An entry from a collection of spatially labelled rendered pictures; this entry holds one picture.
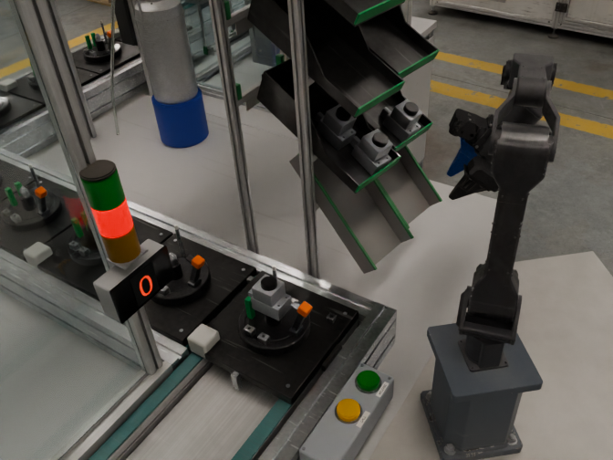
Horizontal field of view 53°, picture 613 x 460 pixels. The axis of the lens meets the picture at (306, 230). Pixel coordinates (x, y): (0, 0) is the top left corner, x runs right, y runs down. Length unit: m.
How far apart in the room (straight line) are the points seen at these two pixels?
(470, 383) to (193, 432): 0.49
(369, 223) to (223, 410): 0.49
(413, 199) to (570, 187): 2.01
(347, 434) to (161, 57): 1.22
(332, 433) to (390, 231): 0.48
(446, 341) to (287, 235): 0.64
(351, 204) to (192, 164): 0.74
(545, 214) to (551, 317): 1.75
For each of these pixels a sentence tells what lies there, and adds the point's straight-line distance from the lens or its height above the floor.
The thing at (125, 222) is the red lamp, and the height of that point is 1.33.
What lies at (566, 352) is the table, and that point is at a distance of 1.37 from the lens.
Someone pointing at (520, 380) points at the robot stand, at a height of 1.06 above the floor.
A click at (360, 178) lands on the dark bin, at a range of 1.18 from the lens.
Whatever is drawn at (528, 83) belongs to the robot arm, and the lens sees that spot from 0.90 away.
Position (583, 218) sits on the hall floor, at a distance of 3.18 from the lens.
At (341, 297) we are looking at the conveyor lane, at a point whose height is 0.96.
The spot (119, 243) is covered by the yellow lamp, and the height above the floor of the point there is 1.30.
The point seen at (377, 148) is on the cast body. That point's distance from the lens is 1.16.
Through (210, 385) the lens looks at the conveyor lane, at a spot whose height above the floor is 0.92.
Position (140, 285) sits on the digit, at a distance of 0.99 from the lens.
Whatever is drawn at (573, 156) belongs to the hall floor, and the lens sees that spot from 3.62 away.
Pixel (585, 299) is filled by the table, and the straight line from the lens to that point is 1.49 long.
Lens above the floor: 1.87
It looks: 39 degrees down
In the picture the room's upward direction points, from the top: 4 degrees counter-clockwise
